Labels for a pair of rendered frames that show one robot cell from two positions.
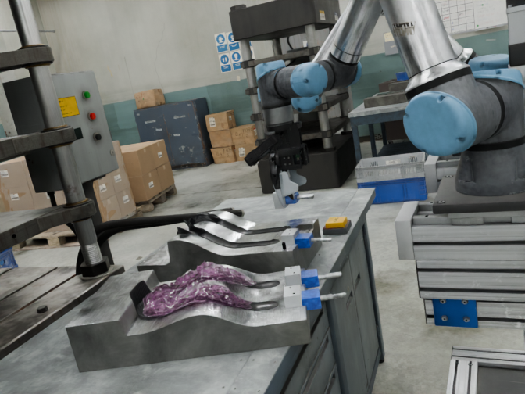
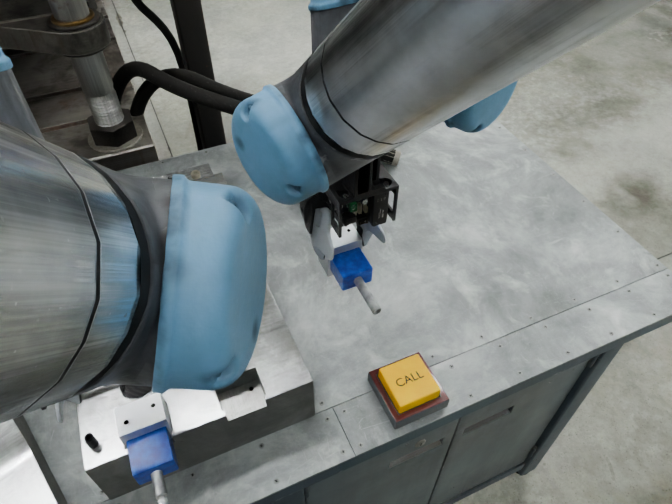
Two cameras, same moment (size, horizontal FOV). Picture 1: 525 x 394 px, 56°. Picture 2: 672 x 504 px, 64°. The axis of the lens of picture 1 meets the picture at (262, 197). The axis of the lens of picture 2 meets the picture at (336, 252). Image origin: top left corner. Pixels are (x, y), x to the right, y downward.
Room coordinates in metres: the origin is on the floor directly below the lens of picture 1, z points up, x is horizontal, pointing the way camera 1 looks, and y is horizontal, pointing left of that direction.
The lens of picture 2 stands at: (1.21, -0.39, 1.46)
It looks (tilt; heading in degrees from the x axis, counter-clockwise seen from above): 47 degrees down; 42
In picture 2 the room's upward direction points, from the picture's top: straight up
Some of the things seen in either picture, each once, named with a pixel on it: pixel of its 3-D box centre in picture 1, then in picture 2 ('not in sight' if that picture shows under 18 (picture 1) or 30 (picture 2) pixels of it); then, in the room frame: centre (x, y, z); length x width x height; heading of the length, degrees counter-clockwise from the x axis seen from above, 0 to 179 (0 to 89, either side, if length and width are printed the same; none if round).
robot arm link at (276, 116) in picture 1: (279, 116); not in sight; (1.26, -0.08, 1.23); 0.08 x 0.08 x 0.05
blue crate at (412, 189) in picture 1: (393, 185); not in sight; (4.42, -1.22, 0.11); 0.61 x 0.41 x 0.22; 66
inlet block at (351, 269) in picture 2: (294, 198); (354, 274); (1.56, -0.10, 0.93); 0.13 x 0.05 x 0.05; 66
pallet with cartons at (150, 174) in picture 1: (116, 179); not in sight; (6.24, 1.80, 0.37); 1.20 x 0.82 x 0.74; 74
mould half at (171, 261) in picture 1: (228, 243); (164, 279); (1.41, 0.13, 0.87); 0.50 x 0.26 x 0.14; 66
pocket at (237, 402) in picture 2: (304, 233); (242, 398); (1.36, -0.10, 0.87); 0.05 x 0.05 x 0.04; 66
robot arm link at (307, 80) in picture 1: (305, 80); not in sight; (1.18, -0.15, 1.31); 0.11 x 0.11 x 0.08; 36
